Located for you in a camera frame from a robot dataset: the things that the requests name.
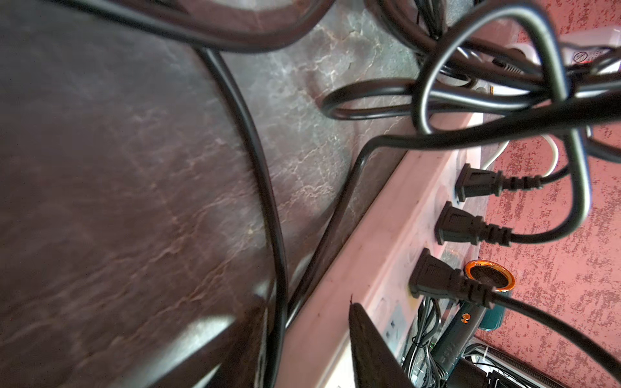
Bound white power strip coloured sockets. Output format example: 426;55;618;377
277;147;486;387

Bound black cord of green dryer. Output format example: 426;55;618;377
411;0;594;247

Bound black cord of pink dryer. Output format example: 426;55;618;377
193;45;289;388

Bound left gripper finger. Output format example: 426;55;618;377
349;303;413;387

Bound black cord of white square dryer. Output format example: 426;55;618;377
408;246;621;384

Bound black cord of white round dryer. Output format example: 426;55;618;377
454;162;573;203

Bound white round hair dryer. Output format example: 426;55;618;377
490;26;620;98

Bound white power strip cable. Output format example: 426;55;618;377
482;133;561;178

